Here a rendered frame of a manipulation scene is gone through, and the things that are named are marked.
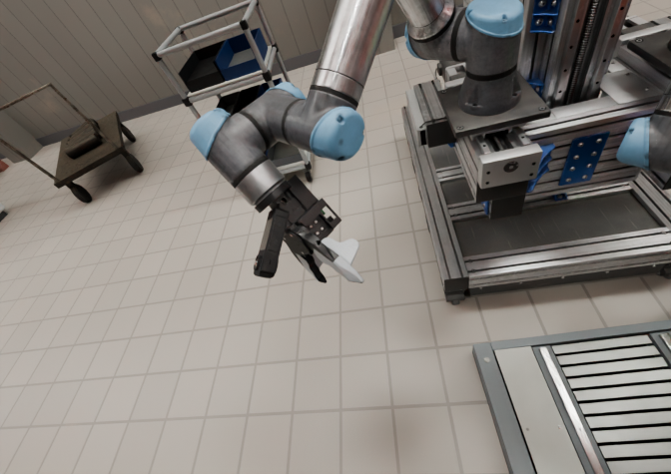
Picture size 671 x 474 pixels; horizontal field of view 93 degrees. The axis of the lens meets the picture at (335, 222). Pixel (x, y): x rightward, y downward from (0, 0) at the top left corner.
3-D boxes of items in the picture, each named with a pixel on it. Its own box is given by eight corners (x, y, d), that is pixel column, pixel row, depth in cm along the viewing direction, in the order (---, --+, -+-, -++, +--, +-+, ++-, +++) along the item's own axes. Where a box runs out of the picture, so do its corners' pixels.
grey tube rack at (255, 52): (247, 199, 224) (146, 57, 152) (256, 162, 252) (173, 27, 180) (319, 182, 214) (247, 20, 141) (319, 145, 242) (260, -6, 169)
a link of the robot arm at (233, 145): (228, 95, 49) (182, 126, 46) (277, 150, 51) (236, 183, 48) (225, 117, 56) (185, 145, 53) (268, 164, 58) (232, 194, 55)
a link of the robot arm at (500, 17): (504, 78, 73) (511, 12, 63) (450, 73, 81) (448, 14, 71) (527, 52, 77) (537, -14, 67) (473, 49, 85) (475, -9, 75)
